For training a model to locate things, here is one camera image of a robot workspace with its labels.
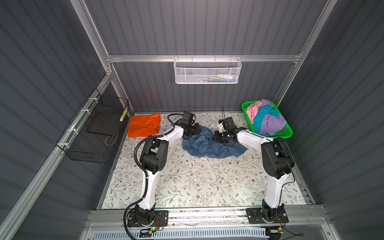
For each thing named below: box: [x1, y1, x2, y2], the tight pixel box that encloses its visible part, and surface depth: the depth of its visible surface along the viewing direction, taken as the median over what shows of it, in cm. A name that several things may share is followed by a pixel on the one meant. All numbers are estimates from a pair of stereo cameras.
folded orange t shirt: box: [128, 113, 161, 138], surface depth 112 cm
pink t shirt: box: [245, 101, 262, 125], surface depth 110 cm
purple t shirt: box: [260, 99, 287, 136], surface depth 107 cm
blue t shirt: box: [182, 126, 248, 159], surface depth 98 cm
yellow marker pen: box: [119, 107, 128, 122], surface depth 84 cm
